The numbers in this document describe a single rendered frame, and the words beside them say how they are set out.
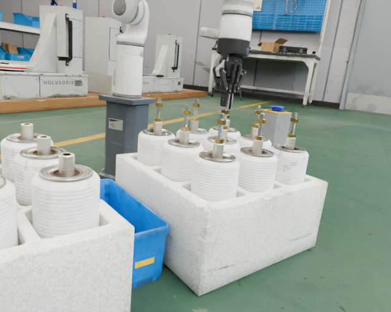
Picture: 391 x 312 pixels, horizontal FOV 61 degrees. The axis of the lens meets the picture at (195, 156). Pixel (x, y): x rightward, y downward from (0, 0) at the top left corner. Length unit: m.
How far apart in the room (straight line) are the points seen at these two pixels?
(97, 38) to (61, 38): 0.54
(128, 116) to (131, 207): 0.43
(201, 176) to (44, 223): 0.29
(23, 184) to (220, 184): 0.35
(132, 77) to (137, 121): 0.15
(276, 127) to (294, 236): 0.36
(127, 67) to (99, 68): 2.38
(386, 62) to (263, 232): 5.29
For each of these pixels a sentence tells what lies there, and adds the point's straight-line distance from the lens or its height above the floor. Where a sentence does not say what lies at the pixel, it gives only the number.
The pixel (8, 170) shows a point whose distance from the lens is 0.73.
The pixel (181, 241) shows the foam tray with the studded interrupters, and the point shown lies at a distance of 0.68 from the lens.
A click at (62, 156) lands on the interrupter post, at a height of 0.28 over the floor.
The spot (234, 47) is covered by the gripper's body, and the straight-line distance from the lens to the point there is 0.78.
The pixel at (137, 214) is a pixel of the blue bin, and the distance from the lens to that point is 0.77.
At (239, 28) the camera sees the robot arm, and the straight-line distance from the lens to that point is 0.78.
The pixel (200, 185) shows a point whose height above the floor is 0.20.
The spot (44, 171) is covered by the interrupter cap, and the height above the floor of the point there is 0.25.
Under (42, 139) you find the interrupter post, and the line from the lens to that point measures 0.62.
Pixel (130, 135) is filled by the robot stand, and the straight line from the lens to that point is 1.15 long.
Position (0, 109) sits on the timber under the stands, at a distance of 2.56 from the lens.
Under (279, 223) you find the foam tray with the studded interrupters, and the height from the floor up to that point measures 0.11.
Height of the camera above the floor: 0.42
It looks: 15 degrees down
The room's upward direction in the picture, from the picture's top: 6 degrees clockwise
